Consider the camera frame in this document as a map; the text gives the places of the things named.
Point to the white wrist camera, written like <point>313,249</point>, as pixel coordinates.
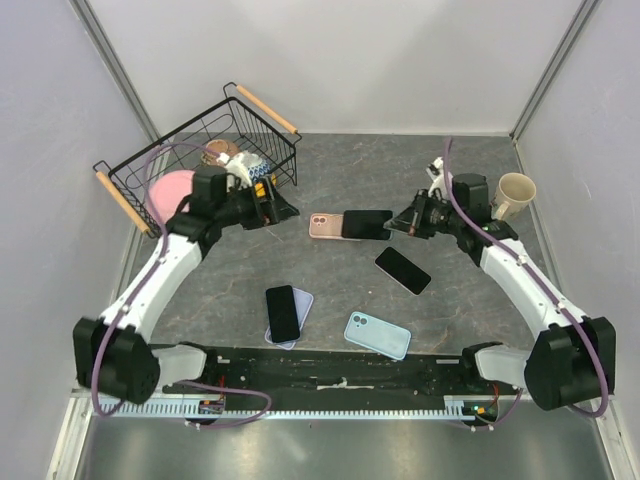
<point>437,189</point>
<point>243,184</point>

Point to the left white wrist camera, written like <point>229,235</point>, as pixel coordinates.
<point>243,184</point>

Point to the pink edged black phone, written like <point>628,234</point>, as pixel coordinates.
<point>403,271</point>

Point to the blue edged black phone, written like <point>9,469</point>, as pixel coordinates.
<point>282,314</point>

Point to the black wire basket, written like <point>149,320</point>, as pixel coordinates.
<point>241,117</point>

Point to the pink phone case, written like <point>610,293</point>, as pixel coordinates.
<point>324,226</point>

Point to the light blue phone case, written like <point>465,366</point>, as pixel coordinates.
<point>377,335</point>

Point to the teal edged phone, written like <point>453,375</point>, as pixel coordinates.
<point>366,224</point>

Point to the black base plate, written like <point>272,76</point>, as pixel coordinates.
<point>306,380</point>

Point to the cream mug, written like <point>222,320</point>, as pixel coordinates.
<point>514,192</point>

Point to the grey cable duct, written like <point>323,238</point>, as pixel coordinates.
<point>195,408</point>

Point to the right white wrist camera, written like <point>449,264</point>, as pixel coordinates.
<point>437,189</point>

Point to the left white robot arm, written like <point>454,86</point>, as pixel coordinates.
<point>113,354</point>

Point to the lavender phone case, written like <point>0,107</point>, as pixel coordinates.
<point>304,301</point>

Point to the pink plate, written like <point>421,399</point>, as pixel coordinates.
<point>166,193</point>

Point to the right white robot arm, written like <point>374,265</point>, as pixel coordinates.
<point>573,357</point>

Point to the brown ceramic bowl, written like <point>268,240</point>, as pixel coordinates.
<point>218,152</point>

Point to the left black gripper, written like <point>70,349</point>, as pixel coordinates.
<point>281,210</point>

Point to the blue patterned bowl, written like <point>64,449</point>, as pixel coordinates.
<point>250,166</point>

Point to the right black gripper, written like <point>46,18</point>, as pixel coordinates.
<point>404,222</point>

